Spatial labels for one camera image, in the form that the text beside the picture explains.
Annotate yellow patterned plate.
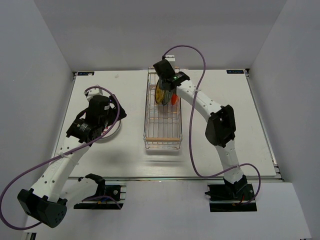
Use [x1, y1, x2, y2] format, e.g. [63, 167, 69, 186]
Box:
[154, 81, 166, 104]

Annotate plain white plate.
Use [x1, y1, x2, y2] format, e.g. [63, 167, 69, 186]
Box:
[97, 120, 122, 143]

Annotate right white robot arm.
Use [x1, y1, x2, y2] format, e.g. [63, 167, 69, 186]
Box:
[153, 59, 248, 200]

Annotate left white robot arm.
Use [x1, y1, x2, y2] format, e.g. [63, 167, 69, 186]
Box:
[17, 95, 127, 228]

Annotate teal patterned plate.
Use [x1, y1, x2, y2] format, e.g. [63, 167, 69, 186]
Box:
[161, 91, 173, 106]

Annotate orange plate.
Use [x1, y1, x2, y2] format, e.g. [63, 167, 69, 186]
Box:
[171, 93, 179, 106]

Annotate left blue table label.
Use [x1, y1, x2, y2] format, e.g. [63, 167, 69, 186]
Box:
[77, 71, 95, 76]

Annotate blue table label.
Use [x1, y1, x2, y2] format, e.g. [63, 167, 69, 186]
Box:
[226, 69, 244, 74]
[77, 71, 95, 76]

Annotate right blue table label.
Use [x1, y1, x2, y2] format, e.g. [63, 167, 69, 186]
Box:
[226, 69, 244, 74]

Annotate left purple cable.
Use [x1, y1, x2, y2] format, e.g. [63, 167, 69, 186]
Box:
[0, 85, 121, 230]

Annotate metal wire dish rack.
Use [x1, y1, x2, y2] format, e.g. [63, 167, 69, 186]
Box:
[143, 67, 183, 151]

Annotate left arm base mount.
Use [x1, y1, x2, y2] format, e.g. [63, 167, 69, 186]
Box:
[73, 173, 127, 210]

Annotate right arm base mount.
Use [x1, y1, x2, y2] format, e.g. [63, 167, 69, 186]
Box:
[204, 184, 258, 213]

